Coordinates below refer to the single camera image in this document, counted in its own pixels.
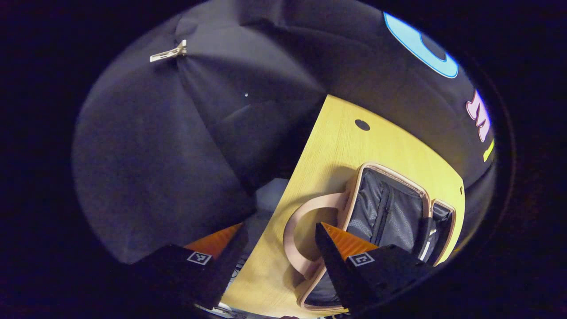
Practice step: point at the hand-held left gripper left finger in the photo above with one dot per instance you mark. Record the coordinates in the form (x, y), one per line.
(226, 270)

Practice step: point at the metal cloth clip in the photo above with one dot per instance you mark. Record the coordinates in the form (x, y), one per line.
(170, 52)

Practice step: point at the black backdrop cloth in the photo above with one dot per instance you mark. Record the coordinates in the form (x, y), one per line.
(155, 155)

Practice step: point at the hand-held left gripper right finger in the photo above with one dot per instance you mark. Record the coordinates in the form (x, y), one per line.
(336, 266)

